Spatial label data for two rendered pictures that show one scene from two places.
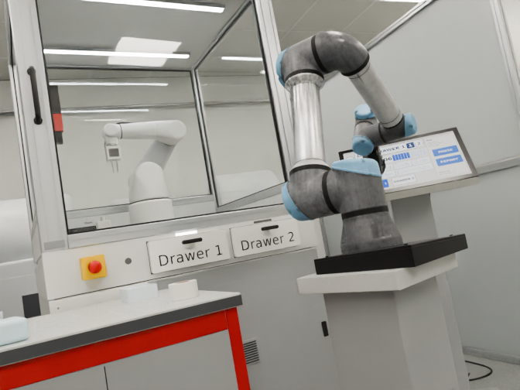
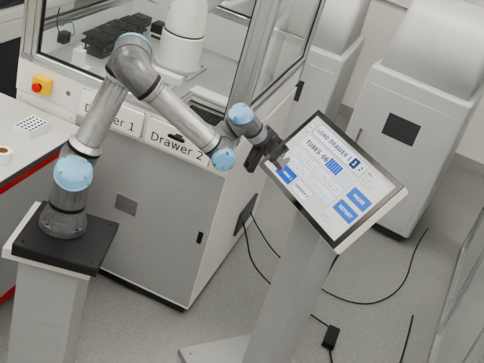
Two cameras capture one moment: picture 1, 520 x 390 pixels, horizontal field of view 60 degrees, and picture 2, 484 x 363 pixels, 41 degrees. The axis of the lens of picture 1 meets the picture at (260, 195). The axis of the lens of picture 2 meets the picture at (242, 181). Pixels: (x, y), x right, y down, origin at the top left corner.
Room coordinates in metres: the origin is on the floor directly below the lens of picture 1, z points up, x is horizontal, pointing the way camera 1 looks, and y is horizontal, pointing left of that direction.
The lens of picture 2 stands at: (0.18, -1.74, 2.12)
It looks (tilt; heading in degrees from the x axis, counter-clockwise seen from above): 30 degrees down; 40
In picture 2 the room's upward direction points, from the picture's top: 17 degrees clockwise
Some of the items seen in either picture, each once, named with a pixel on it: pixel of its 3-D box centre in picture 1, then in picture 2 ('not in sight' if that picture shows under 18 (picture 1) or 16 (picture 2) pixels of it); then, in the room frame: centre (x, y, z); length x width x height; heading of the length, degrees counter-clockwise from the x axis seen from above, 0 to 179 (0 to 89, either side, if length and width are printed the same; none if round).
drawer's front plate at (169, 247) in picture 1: (189, 250); (111, 113); (1.62, 0.28, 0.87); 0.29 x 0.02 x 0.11; 119
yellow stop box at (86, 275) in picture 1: (93, 267); (41, 85); (1.45, 0.56, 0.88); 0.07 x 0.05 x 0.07; 119
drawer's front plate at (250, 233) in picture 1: (266, 237); (178, 141); (1.77, 0.00, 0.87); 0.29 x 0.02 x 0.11; 119
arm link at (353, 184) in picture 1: (356, 184); (71, 181); (1.15, -0.24, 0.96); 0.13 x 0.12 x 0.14; 55
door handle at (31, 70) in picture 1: (35, 93); not in sight; (1.40, 0.65, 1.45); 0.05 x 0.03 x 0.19; 29
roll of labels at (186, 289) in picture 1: (183, 290); (2, 155); (1.14, 0.23, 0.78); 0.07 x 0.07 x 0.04
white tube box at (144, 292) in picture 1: (138, 292); (31, 127); (1.33, 0.40, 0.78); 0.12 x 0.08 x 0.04; 27
